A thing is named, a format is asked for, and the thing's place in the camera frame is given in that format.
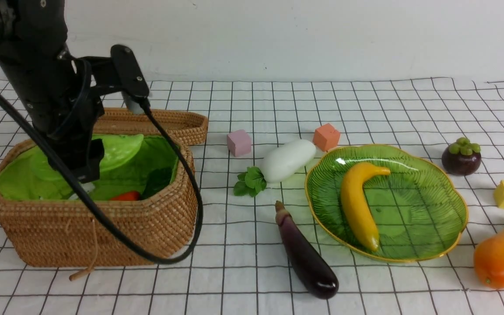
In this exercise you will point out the pink foam cube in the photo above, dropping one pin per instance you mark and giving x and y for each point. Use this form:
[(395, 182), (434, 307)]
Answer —
[(239, 143)]

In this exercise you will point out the white grid tablecloth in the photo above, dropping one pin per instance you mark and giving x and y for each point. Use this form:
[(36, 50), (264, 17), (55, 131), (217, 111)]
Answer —
[(240, 266)]

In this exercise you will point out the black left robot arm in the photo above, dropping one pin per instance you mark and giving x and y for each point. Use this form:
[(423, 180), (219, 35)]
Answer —
[(53, 86)]

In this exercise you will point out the yellow toy banana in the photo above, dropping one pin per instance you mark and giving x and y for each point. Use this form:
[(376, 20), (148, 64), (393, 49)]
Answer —
[(355, 206)]

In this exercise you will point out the woven rattan basket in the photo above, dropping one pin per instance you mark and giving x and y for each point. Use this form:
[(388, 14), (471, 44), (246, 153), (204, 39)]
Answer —
[(48, 229)]

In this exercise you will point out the white toy radish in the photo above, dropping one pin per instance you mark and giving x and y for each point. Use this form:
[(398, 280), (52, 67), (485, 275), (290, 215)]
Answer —
[(278, 165)]

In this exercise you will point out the orange toy carrot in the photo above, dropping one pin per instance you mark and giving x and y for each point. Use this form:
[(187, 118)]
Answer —
[(157, 180)]

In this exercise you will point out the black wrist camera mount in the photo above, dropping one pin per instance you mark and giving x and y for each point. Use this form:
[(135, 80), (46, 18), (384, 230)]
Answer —
[(119, 72)]

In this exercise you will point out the dark purple toy mangosteen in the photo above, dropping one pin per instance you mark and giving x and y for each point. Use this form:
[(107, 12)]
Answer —
[(462, 157)]

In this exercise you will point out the purple toy eggplant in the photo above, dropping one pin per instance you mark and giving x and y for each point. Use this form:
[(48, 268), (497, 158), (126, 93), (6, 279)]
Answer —
[(311, 269)]

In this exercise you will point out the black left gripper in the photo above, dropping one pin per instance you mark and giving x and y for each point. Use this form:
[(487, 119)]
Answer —
[(72, 140)]

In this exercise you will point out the orange foam cube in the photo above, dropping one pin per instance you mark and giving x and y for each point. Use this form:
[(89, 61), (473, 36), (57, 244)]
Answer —
[(326, 137)]

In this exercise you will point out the green toy bitter gourd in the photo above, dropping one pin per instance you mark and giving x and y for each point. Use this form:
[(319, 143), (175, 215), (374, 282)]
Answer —
[(106, 152)]

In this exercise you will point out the woven rattan basket lid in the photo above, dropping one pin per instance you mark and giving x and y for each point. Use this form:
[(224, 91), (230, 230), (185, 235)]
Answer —
[(187, 128)]

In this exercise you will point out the green glass leaf plate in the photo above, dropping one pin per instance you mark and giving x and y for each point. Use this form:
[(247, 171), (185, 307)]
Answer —
[(418, 212)]

